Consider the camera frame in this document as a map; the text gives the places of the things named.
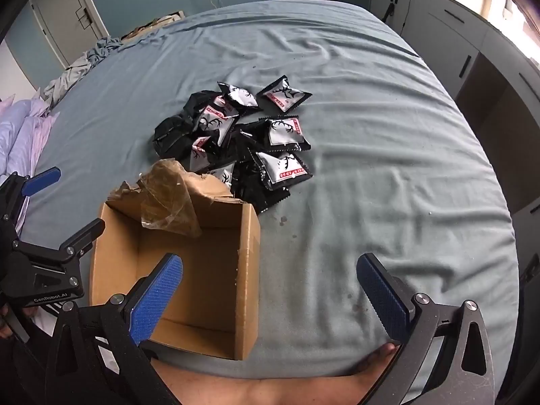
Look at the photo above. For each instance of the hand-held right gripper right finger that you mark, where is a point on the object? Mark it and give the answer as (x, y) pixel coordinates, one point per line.
(382, 299)

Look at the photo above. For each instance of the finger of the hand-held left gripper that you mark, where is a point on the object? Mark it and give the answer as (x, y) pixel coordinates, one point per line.
(80, 236)
(42, 180)

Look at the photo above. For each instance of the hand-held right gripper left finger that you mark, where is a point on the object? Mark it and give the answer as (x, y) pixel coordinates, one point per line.
(157, 299)

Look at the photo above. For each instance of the brown cardboard box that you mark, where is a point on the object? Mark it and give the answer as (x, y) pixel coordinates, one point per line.
(211, 261)

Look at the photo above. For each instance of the pile of snack packets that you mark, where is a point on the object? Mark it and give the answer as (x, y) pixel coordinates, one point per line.
(282, 133)

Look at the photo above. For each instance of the lavender striped duvet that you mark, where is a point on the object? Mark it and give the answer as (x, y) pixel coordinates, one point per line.
(21, 130)

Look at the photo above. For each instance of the bare foot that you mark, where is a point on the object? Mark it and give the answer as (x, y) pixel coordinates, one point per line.
(274, 392)

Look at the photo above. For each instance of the white door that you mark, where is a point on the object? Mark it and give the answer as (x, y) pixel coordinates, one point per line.
(63, 17)

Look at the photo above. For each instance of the white cabinet unit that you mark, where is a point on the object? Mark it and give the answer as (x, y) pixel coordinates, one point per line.
(443, 25)

